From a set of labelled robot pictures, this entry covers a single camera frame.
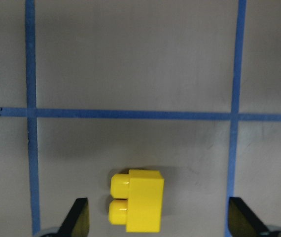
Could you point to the yellow toy block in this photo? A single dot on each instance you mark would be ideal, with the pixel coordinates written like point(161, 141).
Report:
point(137, 200)

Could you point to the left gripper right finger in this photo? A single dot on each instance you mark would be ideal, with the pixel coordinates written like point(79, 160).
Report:
point(242, 221)

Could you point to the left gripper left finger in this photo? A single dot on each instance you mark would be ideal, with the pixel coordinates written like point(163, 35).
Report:
point(76, 223)

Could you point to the brown paper table cover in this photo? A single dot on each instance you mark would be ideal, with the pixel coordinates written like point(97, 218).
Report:
point(91, 88)

